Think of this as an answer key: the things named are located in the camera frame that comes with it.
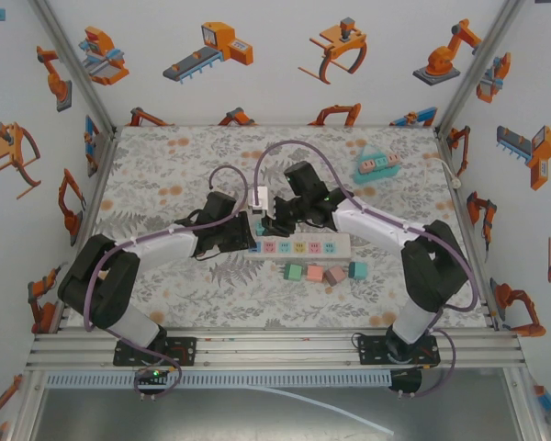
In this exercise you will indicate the green USB charger plug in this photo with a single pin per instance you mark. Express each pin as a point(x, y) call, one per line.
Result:
point(294, 272)

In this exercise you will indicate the pink USB charger plug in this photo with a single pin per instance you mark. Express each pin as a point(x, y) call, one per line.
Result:
point(314, 274)

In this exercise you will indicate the white pastel power strip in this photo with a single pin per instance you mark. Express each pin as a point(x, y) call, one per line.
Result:
point(340, 248)

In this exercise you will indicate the mauve USB charger plug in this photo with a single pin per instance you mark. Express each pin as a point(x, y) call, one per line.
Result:
point(334, 276)

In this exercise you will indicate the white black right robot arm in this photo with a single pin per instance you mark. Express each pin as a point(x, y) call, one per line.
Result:
point(376, 225)

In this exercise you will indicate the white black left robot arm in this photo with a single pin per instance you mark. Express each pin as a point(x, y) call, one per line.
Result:
point(165, 248)

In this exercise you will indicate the floral patterned table mat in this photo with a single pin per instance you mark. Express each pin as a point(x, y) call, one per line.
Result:
point(211, 298)

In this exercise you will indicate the teal triangular holder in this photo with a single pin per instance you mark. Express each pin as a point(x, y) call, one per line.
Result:
point(376, 178)

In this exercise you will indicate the small pastel power strip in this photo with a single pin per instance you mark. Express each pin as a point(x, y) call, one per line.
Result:
point(378, 164)

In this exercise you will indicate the thin white tube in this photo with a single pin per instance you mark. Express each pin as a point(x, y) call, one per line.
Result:
point(349, 413)

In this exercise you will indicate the aluminium frame rail with slots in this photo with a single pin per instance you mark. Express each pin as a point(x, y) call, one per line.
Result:
point(275, 353)

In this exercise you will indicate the aluminium side rail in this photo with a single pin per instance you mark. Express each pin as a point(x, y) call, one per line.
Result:
point(461, 206)
point(96, 193)

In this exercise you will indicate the white wall plug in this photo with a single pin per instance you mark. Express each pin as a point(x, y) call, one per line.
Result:
point(457, 183)

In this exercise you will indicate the aluminium frame post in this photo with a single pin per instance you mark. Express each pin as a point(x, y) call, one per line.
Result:
point(76, 69)
point(476, 69)

